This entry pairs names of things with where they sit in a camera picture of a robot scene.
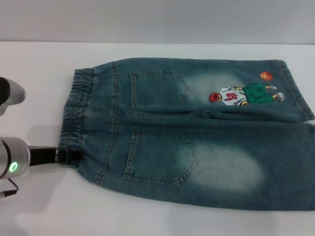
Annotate left arm cable connector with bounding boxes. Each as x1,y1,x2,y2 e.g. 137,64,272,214
0,178,20,198

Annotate blue denim shorts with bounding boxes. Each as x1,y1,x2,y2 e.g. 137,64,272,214
55,58,315,212

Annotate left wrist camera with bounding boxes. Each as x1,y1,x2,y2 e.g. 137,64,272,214
0,77,27,116

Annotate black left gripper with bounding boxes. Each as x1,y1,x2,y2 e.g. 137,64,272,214
28,146,85,166

